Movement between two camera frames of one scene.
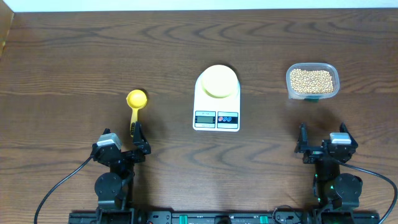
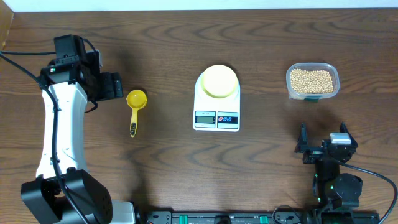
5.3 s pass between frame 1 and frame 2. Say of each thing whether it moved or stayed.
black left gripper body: moved
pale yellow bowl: stayed
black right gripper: stayed
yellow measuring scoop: stayed
